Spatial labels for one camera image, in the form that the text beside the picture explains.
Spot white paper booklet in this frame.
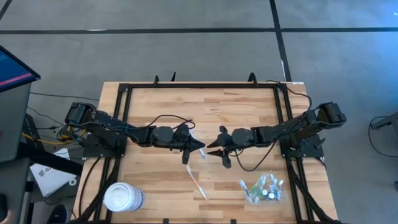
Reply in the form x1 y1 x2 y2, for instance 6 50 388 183
30 148 78 198

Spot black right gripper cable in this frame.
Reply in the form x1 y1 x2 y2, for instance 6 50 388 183
233 141 279 172

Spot black looped floor cable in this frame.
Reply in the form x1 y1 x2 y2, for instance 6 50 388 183
368 115 398 158

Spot thin black floor cable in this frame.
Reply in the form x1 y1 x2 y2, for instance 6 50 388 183
29 91 100 102

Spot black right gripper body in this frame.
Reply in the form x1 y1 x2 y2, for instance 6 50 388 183
220 126 234 169

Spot orange toothbrush yellow bristles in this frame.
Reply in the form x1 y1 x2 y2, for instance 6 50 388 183
185 164 208 200

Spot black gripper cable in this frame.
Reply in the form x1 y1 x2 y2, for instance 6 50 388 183
146 114 196 130
233 141 279 172

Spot grey stand leg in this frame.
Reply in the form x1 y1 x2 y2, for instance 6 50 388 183
371 111 398 130

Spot black round object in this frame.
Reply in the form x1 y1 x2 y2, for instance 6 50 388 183
51 203 73 224

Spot monitor with blue screen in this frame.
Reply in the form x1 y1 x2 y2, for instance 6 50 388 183
0 45 41 93

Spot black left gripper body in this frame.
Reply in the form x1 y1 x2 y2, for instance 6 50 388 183
174 124 191 165

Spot black aluminium table frame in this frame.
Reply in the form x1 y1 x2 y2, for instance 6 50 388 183
73 81 341 224

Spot black desk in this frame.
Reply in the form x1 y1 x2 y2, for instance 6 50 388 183
0 141 83 224

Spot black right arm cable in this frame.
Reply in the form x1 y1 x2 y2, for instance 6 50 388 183
266 80 313 113

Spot yellow cable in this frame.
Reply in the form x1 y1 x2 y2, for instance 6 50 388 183
21 124 88 146

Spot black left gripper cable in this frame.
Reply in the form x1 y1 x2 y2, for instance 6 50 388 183
146 114 196 130

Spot clear plastic bag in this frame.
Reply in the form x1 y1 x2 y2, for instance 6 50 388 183
238 172 285 205

